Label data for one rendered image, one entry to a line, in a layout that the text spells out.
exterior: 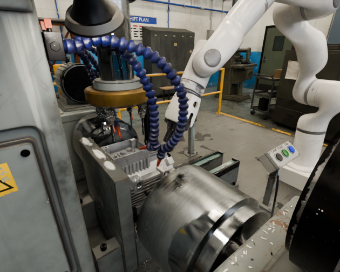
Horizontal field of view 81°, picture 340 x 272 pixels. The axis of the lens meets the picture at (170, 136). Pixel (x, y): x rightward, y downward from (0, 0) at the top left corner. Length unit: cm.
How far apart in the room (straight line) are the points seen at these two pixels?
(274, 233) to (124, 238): 39
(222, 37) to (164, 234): 49
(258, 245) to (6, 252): 41
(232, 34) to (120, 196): 51
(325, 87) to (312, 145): 27
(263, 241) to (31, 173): 38
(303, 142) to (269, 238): 82
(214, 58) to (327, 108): 63
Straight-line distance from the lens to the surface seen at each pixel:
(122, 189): 52
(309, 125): 112
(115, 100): 51
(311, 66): 101
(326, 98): 106
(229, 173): 101
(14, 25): 36
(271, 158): 81
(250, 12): 74
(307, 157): 118
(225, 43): 60
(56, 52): 36
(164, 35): 625
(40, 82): 36
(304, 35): 98
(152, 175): 65
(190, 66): 64
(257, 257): 36
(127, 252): 68
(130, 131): 89
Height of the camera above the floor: 143
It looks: 24 degrees down
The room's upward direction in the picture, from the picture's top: straight up
